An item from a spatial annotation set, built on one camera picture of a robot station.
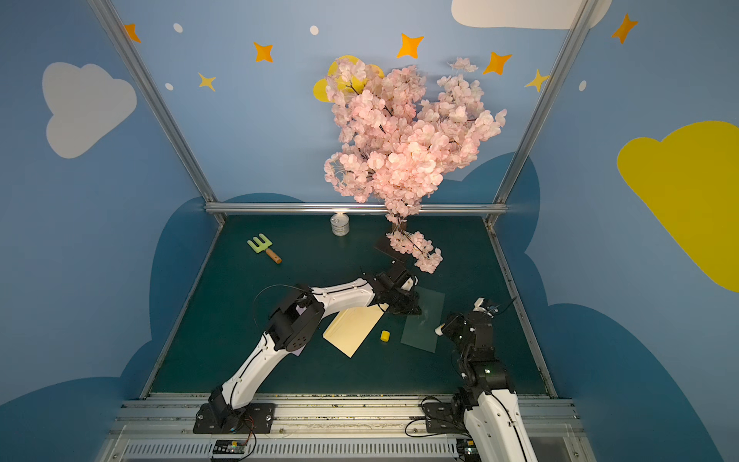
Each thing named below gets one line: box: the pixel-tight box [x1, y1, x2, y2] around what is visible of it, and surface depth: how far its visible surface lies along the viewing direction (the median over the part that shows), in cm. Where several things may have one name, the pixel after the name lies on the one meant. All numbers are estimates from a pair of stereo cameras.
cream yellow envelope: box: [322, 302, 390, 360], surface depth 91 cm
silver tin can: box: [330, 211, 351, 237], surface depth 117 cm
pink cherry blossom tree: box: [323, 57, 508, 274], surface depth 73 cm
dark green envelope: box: [400, 285, 446, 354], surface depth 94 cm
